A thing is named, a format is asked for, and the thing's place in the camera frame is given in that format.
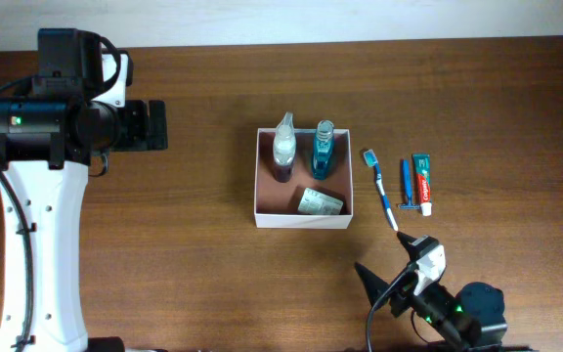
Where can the green white soap box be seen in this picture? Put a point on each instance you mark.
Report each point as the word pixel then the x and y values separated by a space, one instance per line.
pixel 317 203

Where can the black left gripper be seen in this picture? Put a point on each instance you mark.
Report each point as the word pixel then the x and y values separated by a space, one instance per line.
pixel 156 124

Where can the Colgate toothpaste tube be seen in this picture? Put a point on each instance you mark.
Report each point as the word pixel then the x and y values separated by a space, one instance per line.
pixel 422 173

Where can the blue disposable razor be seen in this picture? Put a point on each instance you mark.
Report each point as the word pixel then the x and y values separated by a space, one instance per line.
pixel 408 191

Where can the purple spray bottle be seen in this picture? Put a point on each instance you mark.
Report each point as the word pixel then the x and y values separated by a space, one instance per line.
pixel 284 148

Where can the teal mouthwash bottle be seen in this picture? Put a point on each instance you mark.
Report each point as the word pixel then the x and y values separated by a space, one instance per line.
pixel 323 145

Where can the blue white toothbrush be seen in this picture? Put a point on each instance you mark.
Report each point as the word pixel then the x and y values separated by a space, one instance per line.
pixel 372 161

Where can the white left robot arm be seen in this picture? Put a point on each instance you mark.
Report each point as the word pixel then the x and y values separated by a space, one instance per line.
pixel 52 124

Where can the white cardboard box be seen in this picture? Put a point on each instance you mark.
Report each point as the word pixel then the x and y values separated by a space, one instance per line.
pixel 276 204

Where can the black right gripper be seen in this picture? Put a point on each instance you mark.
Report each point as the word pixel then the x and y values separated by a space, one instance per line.
pixel 400 289

